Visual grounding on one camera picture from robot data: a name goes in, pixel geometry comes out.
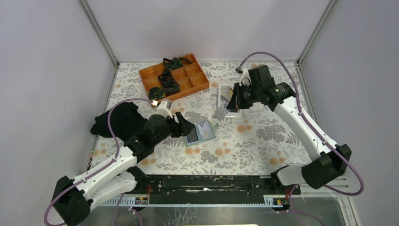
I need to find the stack of white cards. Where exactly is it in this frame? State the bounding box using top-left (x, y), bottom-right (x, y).
top-left (220, 86), bottom-right (233, 101)

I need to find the white credit card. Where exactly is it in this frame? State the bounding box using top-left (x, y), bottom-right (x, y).
top-left (198, 121), bottom-right (214, 140)

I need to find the aluminium frame rail front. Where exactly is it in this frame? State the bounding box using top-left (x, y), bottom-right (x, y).
top-left (72, 175), bottom-right (351, 208)

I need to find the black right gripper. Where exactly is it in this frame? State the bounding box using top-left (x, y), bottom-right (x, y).
top-left (226, 82), bottom-right (261, 110)

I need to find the white plastic card box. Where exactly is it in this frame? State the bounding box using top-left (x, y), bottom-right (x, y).
top-left (215, 84), bottom-right (241, 121)

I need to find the dark rolled tie middle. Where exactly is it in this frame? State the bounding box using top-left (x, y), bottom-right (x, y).
top-left (158, 69), bottom-right (174, 84)

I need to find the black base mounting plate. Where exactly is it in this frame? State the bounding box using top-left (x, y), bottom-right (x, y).
top-left (128, 175), bottom-right (292, 206)

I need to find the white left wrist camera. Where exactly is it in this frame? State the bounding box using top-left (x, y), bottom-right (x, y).
top-left (152, 99), bottom-right (173, 118)

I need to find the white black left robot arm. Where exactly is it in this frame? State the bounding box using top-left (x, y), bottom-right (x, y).
top-left (50, 112), bottom-right (195, 226)

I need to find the black cloth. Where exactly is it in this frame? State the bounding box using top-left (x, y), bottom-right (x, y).
top-left (90, 102), bottom-right (147, 141)

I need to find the green leather card holder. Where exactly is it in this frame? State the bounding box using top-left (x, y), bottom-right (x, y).
top-left (183, 121), bottom-right (219, 147)

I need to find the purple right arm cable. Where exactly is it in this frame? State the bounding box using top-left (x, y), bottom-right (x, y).
top-left (236, 51), bottom-right (365, 196)

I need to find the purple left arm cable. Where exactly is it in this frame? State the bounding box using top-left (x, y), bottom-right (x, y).
top-left (43, 98), bottom-right (157, 226)

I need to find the dark patterned rolled tie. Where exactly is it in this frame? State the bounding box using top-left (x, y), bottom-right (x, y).
top-left (162, 80), bottom-right (180, 97)

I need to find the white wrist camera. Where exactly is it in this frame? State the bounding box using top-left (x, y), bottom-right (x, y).
top-left (238, 68), bottom-right (251, 84)
top-left (152, 99), bottom-right (173, 118)

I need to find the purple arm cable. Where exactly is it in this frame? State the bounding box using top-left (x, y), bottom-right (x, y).
top-left (236, 51), bottom-right (365, 196)
top-left (43, 98), bottom-right (157, 226)

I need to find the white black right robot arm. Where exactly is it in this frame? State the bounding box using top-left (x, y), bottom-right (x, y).
top-left (227, 65), bottom-right (351, 194)

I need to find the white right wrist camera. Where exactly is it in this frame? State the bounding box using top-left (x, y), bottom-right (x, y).
top-left (238, 68), bottom-right (251, 84)

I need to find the orange wooden compartment tray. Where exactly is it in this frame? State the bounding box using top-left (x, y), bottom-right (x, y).
top-left (139, 53), bottom-right (210, 101)

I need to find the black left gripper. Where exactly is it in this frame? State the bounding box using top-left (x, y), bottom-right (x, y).
top-left (152, 113), bottom-right (196, 147)

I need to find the blue yellow rolled tie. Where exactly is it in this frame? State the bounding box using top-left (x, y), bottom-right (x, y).
top-left (147, 87), bottom-right (166, 100)

